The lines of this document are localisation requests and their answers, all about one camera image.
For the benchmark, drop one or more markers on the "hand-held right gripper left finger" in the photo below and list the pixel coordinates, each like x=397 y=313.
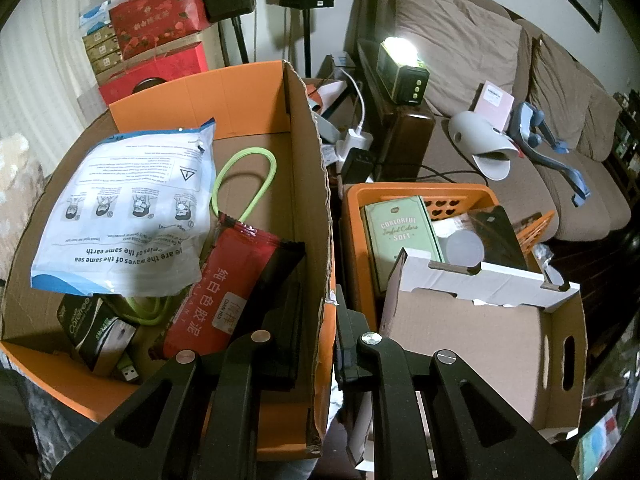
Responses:
x=287 y=332

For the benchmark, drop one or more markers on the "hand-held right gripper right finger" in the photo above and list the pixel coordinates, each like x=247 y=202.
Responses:
x=350 y=342

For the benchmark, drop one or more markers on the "red and black packet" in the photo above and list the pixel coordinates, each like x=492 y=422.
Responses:
x=215 y=300

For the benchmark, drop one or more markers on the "large orange cardboard box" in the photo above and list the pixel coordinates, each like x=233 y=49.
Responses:
x=300 y=200

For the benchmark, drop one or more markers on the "white printed plastic bag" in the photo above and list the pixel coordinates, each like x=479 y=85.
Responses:
x=125 y=210

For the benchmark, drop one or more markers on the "dark green box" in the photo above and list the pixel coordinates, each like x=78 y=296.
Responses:
x=82 y=315

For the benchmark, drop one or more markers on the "pale green printed box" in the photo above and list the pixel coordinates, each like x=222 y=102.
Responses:
x=400 y=240

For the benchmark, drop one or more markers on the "white and brown cardboard box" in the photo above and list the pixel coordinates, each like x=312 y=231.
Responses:
x=470 y=335

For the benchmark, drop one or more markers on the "orange plastic basket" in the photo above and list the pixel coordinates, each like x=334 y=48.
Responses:
x=356 y=200

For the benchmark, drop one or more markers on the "translucent round lid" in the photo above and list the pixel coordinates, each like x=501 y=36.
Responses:
x=465 y=249

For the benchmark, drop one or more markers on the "black power adapter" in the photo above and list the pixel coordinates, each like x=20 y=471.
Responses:
x=357 y=165

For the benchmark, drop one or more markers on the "black plastic case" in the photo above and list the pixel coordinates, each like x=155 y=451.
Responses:
x=500 y=237

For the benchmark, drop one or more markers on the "white charger plug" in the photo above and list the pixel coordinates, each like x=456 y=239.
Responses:
x=359 y=136
x=342 y=149

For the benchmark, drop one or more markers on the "grey flat device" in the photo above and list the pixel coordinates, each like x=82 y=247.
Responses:
x=327 y=125

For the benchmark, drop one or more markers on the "clear plastic bag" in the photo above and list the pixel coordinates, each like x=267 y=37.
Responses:
x=549 y=262

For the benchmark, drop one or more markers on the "brown sofa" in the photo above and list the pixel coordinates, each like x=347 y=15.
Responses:
x=520 y=195

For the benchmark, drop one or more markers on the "light grey curved device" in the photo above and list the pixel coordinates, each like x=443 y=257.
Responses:
x=475 y=135

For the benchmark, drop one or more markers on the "green lantern lamp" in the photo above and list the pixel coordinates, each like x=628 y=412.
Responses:
x=412 y=85

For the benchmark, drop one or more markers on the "light blue booklet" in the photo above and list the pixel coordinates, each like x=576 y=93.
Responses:
x=600 y=442

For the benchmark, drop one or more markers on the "grey blue phone holder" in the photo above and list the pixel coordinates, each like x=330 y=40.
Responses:
x=550 y=160

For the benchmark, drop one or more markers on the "pink box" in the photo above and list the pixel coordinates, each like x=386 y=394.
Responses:
x=494 y=105

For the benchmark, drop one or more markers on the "red gift box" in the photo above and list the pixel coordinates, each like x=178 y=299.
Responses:
x=172 y=67

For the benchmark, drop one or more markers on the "black speaker stand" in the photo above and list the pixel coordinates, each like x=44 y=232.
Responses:
x=240 y=40
x=307 y=42

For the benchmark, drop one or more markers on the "beige fluffy cloth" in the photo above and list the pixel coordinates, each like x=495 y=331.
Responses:
x=20 y=195

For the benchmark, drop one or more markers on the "olive green box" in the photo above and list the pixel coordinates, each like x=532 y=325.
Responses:
x=104 y=53
x=100 y=40
x=108 y=67

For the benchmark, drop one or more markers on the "large brown sofa cushion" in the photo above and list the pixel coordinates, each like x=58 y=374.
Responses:
x=460 y=35

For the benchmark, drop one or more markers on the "shelf with bottles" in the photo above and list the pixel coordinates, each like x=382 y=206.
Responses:
x=627 y=132

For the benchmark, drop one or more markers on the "white curtain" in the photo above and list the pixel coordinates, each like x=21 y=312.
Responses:
x=45 y=80

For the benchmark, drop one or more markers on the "blue and white package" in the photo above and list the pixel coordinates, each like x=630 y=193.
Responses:
x=94 y=17

